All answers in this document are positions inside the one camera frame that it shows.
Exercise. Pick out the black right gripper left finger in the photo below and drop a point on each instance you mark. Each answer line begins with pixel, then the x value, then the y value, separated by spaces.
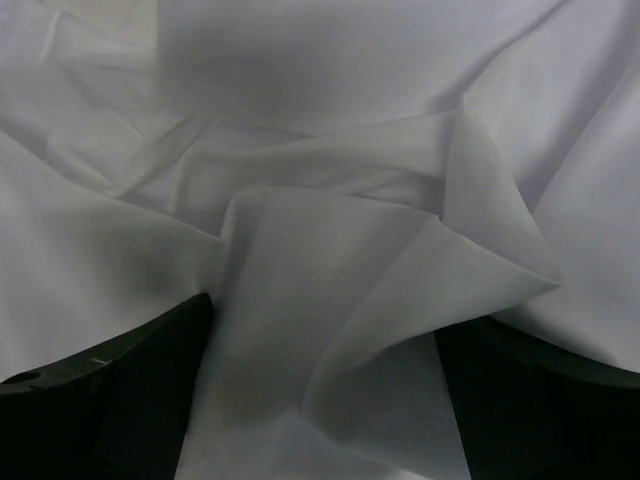
pixel 117 410

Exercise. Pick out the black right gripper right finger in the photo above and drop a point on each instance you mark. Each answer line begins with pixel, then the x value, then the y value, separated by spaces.
pixel 527 409

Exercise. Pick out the white shirt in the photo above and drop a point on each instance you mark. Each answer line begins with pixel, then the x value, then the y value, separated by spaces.
pixel 343 179

